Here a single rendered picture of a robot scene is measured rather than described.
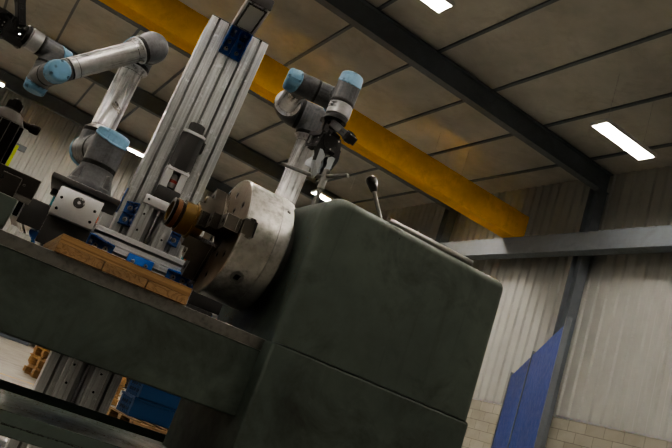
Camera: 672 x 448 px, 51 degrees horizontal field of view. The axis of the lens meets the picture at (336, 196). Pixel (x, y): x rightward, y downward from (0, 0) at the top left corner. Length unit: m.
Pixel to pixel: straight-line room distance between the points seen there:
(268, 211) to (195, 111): 1.07
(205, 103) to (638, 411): 11.58
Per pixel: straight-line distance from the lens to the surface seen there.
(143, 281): 1.59
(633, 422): 13.57
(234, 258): 1.69
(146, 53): 2.58
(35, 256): 1.57
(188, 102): 2.74
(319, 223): 1.72
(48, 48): 2.59
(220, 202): 1.88
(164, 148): 2.68
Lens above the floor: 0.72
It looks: 18 degrees up
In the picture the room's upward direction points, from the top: 21 degrees clockwise
